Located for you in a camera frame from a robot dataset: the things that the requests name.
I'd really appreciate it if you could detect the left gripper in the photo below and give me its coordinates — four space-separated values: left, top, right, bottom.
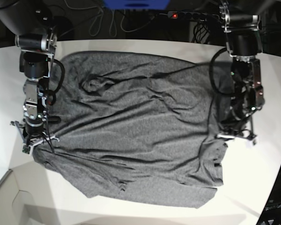
216 121 257 141

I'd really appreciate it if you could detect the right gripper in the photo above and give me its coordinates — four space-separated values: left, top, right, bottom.
10 121 60 150

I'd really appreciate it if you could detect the grey long-sleeve t-shirt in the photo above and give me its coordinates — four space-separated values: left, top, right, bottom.
33 51 229 208

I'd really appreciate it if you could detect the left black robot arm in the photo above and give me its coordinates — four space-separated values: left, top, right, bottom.
209 0 273 145

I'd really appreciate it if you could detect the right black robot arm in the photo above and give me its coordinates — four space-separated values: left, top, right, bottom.
0 0 65 154

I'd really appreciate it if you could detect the blue plastic panel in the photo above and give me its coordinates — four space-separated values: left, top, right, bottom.
104 0 170 10

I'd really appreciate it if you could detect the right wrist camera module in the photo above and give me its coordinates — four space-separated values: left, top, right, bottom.
22 144 34 156

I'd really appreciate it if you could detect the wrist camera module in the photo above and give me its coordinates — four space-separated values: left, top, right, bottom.
22 144 34 156
245 136 258 149

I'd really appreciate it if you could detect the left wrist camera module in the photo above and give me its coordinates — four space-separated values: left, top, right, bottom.
245 136 258 149

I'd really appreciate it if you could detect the black power strip red switch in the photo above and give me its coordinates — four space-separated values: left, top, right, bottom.
167 11 220 22

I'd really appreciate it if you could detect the white looped cable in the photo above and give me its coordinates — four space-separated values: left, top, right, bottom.
88 5 155 37

